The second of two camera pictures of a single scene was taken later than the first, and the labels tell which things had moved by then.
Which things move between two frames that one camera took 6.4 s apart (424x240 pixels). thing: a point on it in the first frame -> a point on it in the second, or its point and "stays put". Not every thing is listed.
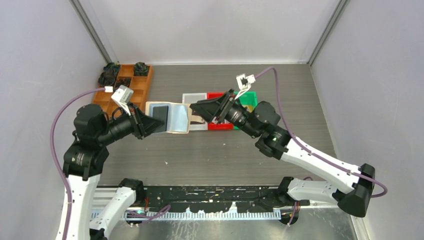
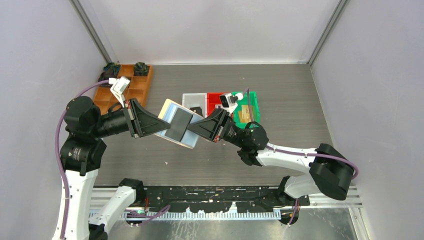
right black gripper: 209,108 -> 211,127
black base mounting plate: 219,199 stays put
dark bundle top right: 141,69 stays put
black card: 161,113 -> 178,124
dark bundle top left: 112,67 stays put
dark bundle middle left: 105,79 stays put
